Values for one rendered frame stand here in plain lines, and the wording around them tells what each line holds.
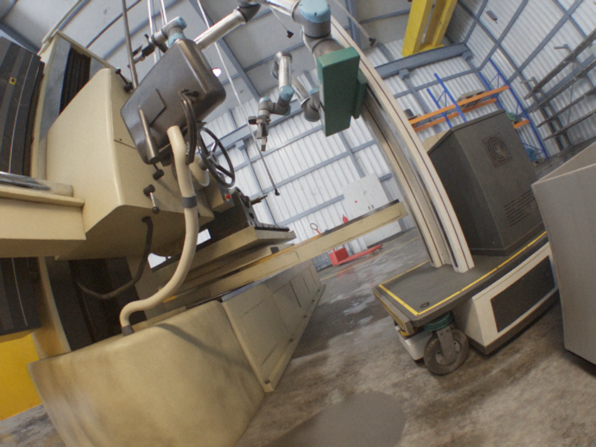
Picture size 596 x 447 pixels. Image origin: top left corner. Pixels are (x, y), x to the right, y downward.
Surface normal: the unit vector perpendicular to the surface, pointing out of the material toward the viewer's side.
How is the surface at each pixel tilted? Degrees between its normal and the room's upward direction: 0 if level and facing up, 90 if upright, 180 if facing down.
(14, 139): 90
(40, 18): 169
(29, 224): 90
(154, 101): 109
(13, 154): 90
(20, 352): 90
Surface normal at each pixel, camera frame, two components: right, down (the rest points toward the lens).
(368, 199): -0.19, -0.05
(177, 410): 0.68, -0.37
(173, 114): -0.26, 0.36
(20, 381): 0.90, -0.41
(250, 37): 0.35, 0.89
